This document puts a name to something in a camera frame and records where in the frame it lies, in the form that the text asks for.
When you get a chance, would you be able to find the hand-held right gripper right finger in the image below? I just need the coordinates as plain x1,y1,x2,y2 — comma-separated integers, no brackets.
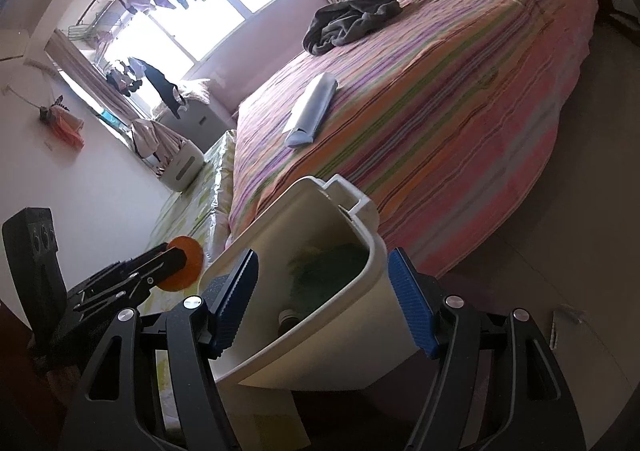
387,246,586,451

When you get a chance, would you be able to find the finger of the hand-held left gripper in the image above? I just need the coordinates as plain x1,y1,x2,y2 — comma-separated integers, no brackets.
120,242,187,277
75,266,176,314

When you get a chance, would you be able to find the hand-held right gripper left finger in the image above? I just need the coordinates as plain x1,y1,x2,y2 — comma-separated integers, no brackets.
55,248,259,451

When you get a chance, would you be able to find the orange round pad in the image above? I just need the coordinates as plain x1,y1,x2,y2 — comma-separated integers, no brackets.
161,235,204,293

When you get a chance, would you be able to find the brown bottle with white cap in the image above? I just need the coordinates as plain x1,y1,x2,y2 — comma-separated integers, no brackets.
276,308,303,334

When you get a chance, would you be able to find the dark green plush toy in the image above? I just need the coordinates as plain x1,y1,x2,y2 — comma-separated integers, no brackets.
287,242,371,312

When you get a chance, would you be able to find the cream plastic bin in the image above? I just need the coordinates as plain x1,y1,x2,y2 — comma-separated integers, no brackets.
197,174,418,392

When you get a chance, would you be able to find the low table with yellow-checked cover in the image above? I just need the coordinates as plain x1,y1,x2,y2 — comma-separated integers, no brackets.
142,130,236,382

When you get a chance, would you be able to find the small white storage box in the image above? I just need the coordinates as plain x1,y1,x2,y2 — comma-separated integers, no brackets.
157,138,206,192

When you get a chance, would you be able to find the beige hanging cloth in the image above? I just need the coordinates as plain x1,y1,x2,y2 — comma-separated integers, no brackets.
130,118,188,177

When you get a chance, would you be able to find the dark wooden door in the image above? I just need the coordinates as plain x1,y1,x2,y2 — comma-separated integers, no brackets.
0,301,66,451

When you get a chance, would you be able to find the paper scrap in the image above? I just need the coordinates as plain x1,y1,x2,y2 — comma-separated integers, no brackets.
550,303,588,349

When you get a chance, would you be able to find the white washing machine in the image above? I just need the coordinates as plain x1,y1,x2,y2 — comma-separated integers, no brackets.
160,81,236,152

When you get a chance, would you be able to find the black hanging garment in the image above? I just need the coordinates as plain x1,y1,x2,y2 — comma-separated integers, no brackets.
142,64,188,119

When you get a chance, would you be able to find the sock drying hanger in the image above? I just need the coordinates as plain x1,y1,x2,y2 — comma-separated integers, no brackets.
105,58,146,97

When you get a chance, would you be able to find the bed with striped sheet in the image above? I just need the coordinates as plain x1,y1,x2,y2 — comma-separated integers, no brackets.
230,0,601,282

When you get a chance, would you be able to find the white air conditioner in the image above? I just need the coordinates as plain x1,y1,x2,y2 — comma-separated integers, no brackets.
0,31,31,64

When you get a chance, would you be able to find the white blue folded pouch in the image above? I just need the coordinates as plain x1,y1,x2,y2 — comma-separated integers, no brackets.
282,72,338,148

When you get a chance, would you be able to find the window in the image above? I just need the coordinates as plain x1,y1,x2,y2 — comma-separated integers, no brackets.
95,0,321,92

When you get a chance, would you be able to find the dark grey blanket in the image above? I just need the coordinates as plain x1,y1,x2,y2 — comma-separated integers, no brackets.
302,0,402,57

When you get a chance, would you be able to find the wire rack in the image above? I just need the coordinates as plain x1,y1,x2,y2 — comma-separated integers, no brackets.
67,24,113,52

